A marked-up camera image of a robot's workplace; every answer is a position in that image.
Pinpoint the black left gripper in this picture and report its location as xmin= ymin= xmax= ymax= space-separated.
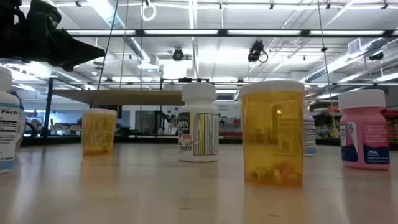
xmin=0 ymin=0 xmax=106 ymax=72

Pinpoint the orange vial of capsules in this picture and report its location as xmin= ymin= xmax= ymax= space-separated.
xmin=81 ymin=108 xmax=118 ymax=156

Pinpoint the white bottle blue-edged label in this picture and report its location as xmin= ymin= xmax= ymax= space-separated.
xmin=303 ymin=104 xmax=317 ymax=157
xmin=0 ymin=66 xmax=21 ymax=174

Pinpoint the white aspirin bottle yellow label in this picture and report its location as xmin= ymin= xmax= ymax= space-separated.
xmin=178 ymin=82 xmax=220 ymax=163

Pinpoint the orange vial with few pills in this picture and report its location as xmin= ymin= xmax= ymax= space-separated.
xmin=238 ymin=80 xmax=305 ymax=189

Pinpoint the black overhead light bar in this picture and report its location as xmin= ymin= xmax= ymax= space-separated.
xmin=65 ymin=28 xmax=398 ymax=38

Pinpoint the black round ceiling fixture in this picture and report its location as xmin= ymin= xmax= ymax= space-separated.
xmin=172 ymin=47 xmax=185 ymax=62

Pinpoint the red storage shelving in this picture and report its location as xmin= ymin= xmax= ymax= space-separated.
xmin=381 ymin=108 xmax=398 ymax=142

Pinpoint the black hanging cable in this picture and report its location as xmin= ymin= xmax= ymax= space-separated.
xmin=97 ymin=0 xmax=119 ymax=91

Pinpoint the white hanging ring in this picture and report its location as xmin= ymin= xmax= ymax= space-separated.
xmin=141 ymin=2 xmax=157 ymax=22

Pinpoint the black aluminium table frame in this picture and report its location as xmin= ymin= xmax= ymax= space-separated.
xmin=21 ymin=135 xmax=340 ymax=146

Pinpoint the black overhead camera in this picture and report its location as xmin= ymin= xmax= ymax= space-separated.
xmin=247 ymin=39 xmax=269 ymax=64

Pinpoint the grey hanging cable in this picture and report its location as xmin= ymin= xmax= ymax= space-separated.
xmin=317 ymin=0 xmax=340 ymax=139

